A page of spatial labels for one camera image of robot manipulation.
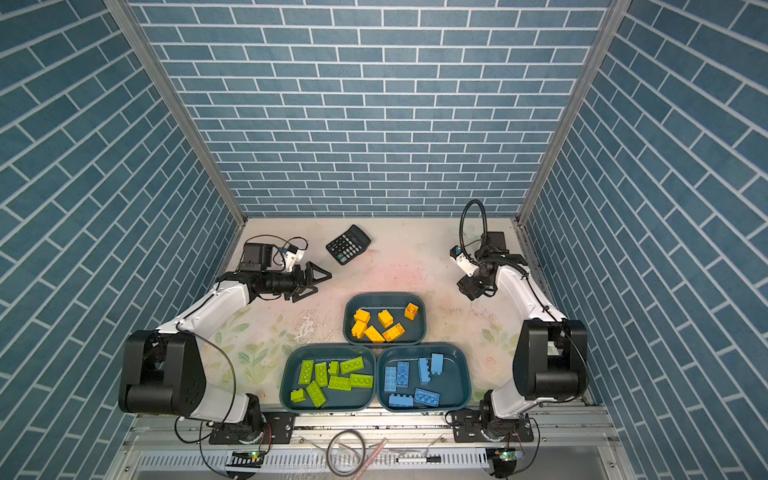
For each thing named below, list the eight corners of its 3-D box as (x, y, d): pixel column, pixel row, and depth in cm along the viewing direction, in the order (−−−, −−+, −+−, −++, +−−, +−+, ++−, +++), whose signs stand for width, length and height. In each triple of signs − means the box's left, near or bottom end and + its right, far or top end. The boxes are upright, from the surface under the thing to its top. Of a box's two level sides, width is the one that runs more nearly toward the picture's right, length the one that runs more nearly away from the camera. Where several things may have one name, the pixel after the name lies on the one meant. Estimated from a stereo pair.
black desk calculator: (324, 250, 112) (323, 246, 110) (354, 228, 120) (353, 224, 118) (345, 267, 107) (345, 263, 105) (375, 243, 115) (375, 239, 113)
